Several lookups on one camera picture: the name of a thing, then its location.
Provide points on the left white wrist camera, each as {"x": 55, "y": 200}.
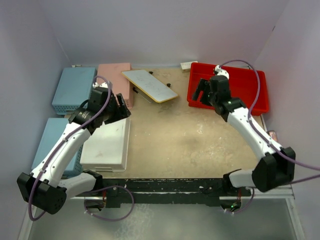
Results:
{"x": 99, "y": 85}

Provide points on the white perforated basket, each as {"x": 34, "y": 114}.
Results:
{"x": 107, "y": 149}

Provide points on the small white box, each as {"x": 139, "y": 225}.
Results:
{"x": 186, "y": 66}

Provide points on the pink marker tube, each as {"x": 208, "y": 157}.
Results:
{"x": 273, "y": 135}

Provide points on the yellow-edged whiteboard stand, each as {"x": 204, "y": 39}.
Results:
{"x": 151, "y": 86}

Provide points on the small blue perforated basket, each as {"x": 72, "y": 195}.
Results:
{"x": 53, "y": 130}

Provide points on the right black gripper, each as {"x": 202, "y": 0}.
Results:
{"x": 201, "y": 86}

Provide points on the large blue basket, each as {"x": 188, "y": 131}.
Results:
{"x": 74, "y": 88}

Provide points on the red plastic tray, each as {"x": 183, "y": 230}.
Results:
{"x": 242, "y": 82}

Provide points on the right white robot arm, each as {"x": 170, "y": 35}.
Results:
{"x": 276, "y": 164}

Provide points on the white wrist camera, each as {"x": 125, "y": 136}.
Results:
{"x": 99, "y": 85}
{"x": 219, "y": 71}

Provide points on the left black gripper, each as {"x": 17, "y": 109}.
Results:
{"x": 121, "y": 112}

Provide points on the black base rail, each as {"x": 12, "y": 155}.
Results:
{"x": 188, "y": 191}

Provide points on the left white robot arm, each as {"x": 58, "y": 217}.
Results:
{"x": 44, "y": 187}

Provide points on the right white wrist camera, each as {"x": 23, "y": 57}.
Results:
{"x": 219, "y": 71}

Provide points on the large pink basket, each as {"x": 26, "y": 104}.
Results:
{"x": 120, "y": 85}

